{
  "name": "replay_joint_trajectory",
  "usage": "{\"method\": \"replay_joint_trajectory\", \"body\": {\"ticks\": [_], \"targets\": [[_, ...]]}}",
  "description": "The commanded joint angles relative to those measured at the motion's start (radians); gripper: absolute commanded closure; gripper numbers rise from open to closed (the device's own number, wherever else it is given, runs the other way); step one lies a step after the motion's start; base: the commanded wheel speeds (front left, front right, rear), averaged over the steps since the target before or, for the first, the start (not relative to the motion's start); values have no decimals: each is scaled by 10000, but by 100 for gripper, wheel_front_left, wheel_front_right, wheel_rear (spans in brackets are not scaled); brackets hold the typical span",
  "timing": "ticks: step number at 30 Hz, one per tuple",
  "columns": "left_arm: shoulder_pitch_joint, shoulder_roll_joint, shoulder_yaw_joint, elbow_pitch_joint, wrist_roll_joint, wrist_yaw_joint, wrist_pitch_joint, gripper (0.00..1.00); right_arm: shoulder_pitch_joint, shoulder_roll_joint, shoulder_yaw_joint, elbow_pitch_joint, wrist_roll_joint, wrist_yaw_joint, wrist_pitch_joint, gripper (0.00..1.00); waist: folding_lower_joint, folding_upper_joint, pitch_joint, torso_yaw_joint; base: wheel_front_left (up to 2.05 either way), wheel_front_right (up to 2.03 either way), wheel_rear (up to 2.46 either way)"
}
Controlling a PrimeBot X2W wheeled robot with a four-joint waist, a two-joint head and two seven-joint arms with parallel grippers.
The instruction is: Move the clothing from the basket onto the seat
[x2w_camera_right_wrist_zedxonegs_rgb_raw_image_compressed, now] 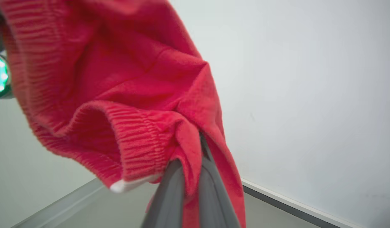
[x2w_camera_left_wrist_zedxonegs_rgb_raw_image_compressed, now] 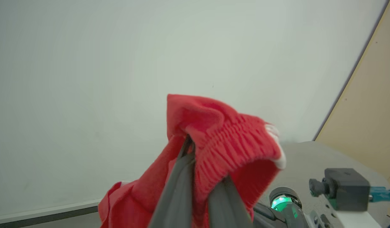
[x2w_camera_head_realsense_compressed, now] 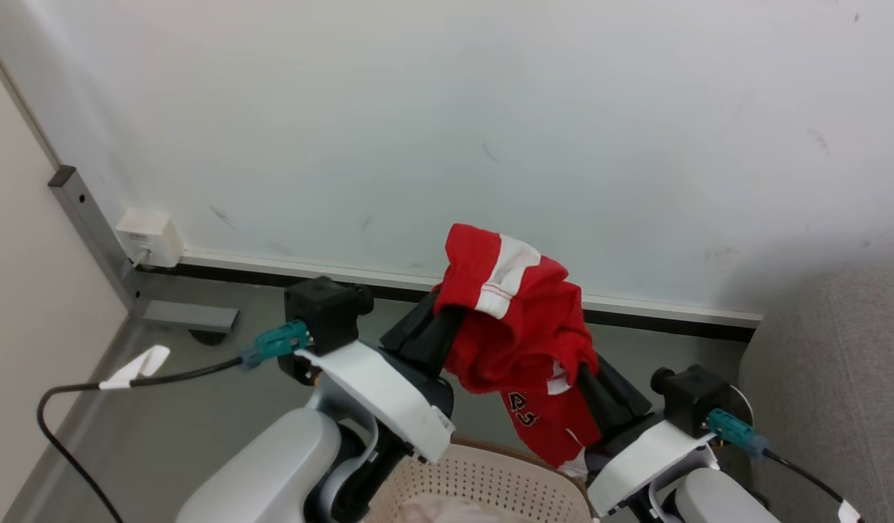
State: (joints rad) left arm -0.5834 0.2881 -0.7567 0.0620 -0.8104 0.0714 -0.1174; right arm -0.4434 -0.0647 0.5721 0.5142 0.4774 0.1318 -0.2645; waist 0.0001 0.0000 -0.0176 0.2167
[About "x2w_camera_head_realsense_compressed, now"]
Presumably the cream perforated laundry basket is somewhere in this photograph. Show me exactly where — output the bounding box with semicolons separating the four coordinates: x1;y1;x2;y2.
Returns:
363;439;594;523

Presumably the white and black baseboard strip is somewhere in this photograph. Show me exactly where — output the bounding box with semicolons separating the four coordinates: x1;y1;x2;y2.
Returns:
137;251;764;343

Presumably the white wall socket box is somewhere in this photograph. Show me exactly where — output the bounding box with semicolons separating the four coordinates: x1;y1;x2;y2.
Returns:
115;211;184;269

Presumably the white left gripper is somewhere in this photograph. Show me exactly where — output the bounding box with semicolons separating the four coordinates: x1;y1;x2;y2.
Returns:
296;292;466;464

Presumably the red white sports shirt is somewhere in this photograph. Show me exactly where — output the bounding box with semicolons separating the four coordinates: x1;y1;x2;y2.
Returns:
432;223;601;468

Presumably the grey metal frame post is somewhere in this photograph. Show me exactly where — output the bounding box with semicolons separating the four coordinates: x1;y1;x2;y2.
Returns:
49;166;240;333

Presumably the black cable with teal plug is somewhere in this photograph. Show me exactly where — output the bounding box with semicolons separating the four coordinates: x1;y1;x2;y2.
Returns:
707;408;865;523
37;320;313;523

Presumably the pale pink clothing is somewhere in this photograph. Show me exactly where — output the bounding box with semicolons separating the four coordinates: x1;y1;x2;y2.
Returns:
399;494;524;523

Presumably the grey fabric sofa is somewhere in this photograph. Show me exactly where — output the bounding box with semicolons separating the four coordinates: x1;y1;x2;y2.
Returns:
737;263;894;523

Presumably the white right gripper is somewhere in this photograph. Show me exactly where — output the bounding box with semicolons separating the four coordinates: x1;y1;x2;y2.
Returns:
576;354;718;518

